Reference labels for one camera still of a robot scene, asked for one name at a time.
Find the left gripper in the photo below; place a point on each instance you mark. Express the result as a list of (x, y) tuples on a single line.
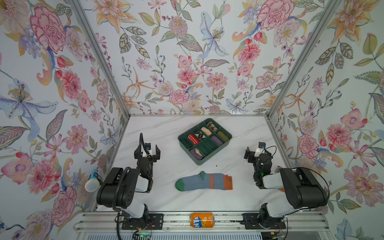
[(146, 157)]

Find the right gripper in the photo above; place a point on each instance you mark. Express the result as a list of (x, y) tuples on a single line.
[(254, 156)]

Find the blue orange green sock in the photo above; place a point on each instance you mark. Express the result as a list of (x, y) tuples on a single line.
[(216, 181)]

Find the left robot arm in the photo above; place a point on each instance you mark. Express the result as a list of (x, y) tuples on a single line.
[(120, 186)]

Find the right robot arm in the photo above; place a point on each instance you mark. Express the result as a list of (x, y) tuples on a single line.
[(302, 189)]

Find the olive rolled sock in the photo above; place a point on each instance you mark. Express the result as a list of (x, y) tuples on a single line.
[(223, 136)]

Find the brown patterned rolled sock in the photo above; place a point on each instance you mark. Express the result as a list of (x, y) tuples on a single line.
[(212, 127)]

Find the red rolled sock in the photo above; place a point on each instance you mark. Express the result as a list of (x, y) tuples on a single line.
[(193, 139)]

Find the purple beige rolled sock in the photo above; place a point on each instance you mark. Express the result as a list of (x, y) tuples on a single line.
[(197, 154)]

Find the green compartment organizer tray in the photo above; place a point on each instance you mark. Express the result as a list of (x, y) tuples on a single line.
[(207, 147)]

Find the checkered rolled sock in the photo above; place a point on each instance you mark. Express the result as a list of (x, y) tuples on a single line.
[(199, 134)]

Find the orange soda can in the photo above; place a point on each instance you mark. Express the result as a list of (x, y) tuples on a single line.
[(202, 220)]

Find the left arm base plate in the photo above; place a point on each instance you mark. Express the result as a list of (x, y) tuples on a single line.
[(148, 221)]

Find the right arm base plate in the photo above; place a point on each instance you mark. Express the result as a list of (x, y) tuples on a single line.
[(264, 221)]

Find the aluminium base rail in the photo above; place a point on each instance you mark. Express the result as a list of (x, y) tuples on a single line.
[(171, 222)]

